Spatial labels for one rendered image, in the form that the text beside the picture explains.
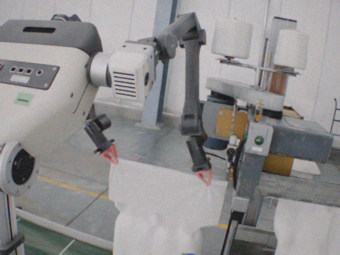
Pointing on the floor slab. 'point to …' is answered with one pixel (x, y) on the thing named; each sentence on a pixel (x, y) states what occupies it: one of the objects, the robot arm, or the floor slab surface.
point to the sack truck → (330, 133)
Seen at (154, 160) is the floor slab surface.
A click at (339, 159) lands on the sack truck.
